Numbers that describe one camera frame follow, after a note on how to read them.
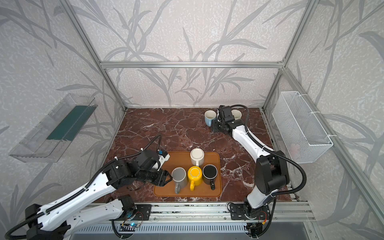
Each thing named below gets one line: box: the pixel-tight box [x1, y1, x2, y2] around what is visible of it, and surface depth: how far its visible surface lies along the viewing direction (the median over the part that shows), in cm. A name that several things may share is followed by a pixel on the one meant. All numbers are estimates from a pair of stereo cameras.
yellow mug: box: [187, 166, 203, 192], surface depth 79 cm
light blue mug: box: [204, 110, 217, 127], surface depth 107 cm
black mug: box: [202, 164, 218, 191], surface depth 79 cm
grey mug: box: [171, 167, 188, 195], surface depth 77 cm
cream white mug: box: [190, 147, 205, 167], surface depth 88 cm
